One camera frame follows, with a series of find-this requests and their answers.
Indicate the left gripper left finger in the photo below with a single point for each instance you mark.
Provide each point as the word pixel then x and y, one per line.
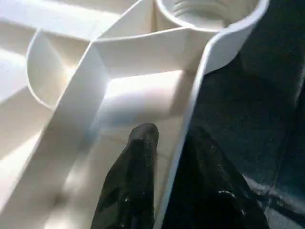
pixel 128 191

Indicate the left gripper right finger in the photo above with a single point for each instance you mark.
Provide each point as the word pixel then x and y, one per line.
pixel 209 191

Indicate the white plastic table top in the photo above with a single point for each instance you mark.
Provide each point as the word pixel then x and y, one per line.
pixel 71 95

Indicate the black mat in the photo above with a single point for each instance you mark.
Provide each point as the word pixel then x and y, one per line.
pixel 267 119

